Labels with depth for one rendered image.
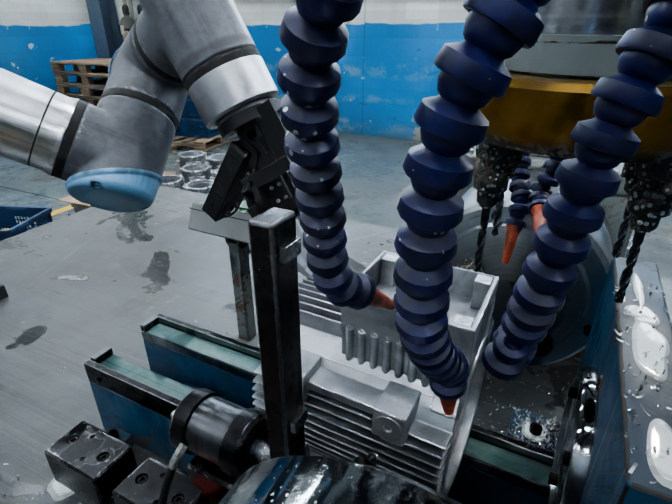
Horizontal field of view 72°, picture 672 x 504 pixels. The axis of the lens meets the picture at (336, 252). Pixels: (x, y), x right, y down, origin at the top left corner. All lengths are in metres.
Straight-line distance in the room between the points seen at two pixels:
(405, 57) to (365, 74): 0.56
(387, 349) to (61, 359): 0.73
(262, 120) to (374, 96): 5.81
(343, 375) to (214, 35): 0.36
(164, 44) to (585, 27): 0.40
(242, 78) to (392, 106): 5.75
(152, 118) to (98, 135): 0.06
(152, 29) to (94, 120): 0.11
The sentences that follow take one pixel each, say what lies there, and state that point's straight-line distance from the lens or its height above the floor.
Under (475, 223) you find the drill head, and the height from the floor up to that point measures 1.13.
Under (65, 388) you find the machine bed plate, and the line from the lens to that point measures 0.95.
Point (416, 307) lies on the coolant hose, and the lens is 0.18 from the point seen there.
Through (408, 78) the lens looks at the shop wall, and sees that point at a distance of 6.13.
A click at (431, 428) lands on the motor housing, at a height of 1.05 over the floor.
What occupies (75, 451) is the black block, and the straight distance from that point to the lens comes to 0.74.
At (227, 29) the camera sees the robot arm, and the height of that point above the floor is 1.36.
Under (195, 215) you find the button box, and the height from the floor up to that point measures 1.06.
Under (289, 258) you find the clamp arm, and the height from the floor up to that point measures 1.22.
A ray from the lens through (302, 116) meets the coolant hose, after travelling 0.17.
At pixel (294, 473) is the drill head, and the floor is 1.15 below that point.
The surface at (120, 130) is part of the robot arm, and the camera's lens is 0.57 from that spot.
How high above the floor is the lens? 1.36
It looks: 27 degrees down
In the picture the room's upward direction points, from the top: straight up
